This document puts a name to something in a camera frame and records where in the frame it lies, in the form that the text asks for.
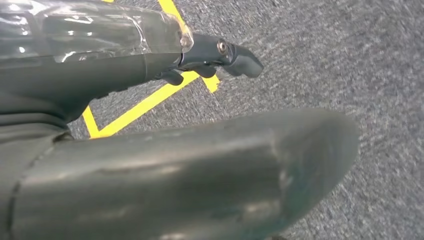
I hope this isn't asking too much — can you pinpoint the yellow floor tape square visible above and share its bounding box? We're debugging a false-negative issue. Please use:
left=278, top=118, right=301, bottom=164
left=81, top=0, right=221, bottom=140

